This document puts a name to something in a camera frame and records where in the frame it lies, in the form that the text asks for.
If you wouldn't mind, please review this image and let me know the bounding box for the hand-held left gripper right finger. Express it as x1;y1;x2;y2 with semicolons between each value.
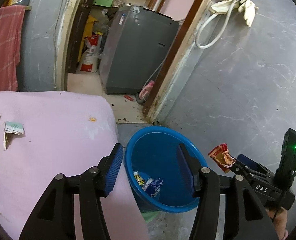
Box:
177;143;279;240

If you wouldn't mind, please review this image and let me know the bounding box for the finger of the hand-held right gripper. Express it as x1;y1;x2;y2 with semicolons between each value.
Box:
236;154;276;178
229;160;263;181

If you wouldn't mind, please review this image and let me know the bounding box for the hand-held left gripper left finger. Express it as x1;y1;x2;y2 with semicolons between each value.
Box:
18;143;125;240

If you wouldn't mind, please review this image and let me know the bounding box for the red snack wrapper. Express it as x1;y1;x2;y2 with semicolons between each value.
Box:
208;144;236;174

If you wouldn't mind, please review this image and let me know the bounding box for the yellow snack wrapper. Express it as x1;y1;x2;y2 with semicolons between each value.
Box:
133;171;146;185

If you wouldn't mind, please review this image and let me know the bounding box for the blue plastic bucket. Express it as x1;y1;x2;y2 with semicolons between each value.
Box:
124;126;210;213

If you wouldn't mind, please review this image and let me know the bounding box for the blue white wrapper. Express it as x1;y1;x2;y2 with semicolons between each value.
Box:
143;177;164;197

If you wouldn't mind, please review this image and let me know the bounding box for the white green torn packet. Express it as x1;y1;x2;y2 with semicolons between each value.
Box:
4;121;26;151

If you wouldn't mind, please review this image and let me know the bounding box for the person's right hand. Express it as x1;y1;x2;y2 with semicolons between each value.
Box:
266;208;289;240

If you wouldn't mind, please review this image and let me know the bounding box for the green plastic basin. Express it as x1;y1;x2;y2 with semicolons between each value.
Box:
140;211;161;225

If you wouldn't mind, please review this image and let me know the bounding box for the pink floral blanket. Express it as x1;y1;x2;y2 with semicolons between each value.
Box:
0;91;151;240

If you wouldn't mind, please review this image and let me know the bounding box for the pink plastic bottle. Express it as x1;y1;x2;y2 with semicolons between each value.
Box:
139;80;155;104

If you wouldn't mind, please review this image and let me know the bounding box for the white red rice sack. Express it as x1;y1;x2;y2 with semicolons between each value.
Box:
79;34;103;73

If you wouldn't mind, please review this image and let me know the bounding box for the grey washing machine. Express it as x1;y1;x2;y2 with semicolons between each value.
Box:
99;5;180;95

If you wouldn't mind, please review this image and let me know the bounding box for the dark brown door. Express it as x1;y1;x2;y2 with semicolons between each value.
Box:
68;0;102;74

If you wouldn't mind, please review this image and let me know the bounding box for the red checked cloth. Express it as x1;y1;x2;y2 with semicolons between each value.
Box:
0;5;26;93

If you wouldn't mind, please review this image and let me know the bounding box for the grey drain hose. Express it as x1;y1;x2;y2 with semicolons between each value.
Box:
143;55;169;90

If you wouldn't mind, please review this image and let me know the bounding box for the white hose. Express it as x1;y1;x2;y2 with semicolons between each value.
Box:
195;0;241;50

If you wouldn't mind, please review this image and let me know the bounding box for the wooden door frame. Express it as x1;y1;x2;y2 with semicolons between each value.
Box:
54;0;220;125

